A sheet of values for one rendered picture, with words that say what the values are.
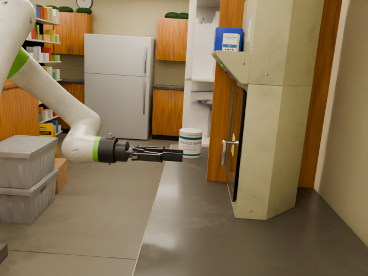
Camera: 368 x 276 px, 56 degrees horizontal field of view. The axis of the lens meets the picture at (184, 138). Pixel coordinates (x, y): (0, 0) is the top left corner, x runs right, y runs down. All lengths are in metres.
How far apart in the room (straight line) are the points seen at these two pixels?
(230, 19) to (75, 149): 0.81
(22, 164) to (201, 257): 2.33
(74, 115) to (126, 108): 4.89
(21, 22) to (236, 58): 0.64
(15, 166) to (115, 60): 3.45
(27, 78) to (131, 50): 4.90
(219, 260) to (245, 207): 0.30
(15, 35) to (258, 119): 0.76
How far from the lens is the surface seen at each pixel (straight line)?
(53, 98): 1.30
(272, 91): 1.16
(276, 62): 1.16
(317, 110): 1.60
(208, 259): 1.01
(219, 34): 1.35
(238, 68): 1.14
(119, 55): 6.15
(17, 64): 1.26
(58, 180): 3.92
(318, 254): 1.14
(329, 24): 1.60
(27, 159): 3.10
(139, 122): 6.19
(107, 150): 1.22
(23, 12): 1.13
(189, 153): 1.91
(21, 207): 3.29
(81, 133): 1.27
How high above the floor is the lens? 1.48
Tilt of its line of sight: 13 degrees down
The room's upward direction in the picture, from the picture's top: 4 degrees clockwise
